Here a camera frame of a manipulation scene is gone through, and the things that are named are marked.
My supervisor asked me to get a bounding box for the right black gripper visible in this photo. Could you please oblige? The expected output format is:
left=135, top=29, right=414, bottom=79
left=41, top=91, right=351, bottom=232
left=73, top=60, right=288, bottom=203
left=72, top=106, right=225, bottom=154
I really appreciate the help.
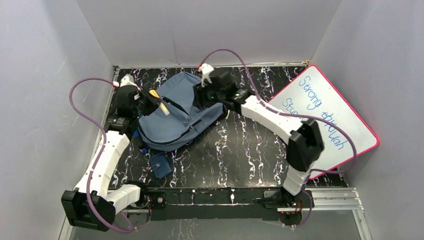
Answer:
left=191, top=79, right=225, bottom=112

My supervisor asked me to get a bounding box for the yellow orange highlighter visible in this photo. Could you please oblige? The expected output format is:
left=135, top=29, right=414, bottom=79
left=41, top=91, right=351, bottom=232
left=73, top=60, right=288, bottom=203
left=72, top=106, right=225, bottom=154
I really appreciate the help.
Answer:
left=149, top=89, right=170, bottom=116

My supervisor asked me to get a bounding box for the blue student backpack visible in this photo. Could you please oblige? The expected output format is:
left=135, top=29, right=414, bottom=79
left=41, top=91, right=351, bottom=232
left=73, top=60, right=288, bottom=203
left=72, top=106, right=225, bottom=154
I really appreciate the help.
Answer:
left=139, top=72, right=228, bottom=152

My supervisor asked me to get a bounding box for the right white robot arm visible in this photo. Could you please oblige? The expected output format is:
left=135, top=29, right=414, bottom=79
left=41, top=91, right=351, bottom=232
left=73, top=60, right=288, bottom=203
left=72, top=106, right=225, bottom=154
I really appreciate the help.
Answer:
left=193, top=64, right=324, bottom=207

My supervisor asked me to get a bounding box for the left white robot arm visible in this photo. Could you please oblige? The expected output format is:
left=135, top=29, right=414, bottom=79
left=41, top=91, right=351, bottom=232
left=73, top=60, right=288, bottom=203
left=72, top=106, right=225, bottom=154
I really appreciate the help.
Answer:
left=61, top=82, right=162, bottom=234

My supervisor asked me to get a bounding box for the navy snap wallet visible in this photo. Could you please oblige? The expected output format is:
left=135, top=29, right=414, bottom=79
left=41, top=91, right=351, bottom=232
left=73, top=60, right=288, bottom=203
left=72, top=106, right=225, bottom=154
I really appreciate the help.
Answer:
left=149, top=152, right=174, bottom=180

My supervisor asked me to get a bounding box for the pink framed whiteboard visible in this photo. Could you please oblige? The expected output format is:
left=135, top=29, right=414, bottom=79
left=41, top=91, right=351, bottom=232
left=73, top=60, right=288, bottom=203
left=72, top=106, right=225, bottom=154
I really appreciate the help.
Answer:
left=263, top=65, right=380, bottom=170

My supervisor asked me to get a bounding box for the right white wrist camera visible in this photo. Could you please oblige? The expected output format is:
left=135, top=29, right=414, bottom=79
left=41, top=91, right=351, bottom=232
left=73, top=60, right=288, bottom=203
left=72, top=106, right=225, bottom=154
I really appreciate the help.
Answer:
left=197, top=63, right=215, bottom=88

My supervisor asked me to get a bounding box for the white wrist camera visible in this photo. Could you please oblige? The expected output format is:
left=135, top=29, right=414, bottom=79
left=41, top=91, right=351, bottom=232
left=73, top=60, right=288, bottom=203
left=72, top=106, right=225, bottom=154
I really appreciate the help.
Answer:
left=119, top=74, right=138, bottom=88
left=197, top=63, right=215, bottom=88

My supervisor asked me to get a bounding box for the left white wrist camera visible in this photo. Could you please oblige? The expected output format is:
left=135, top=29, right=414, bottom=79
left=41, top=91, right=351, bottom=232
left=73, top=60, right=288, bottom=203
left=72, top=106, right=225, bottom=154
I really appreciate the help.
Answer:
left=119, top=74, right=138, bottom=88

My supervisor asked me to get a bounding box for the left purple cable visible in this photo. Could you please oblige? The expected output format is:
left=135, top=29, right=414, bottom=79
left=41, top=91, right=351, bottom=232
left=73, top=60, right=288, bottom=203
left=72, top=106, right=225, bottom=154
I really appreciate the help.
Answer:
left=68, top=77, right=150, bottom=234

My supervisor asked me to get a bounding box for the black front rail frame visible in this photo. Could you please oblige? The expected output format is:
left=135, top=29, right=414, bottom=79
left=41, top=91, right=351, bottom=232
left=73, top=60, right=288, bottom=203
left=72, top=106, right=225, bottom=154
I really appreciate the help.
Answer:
left=143, top=187, right=289, bottom=221

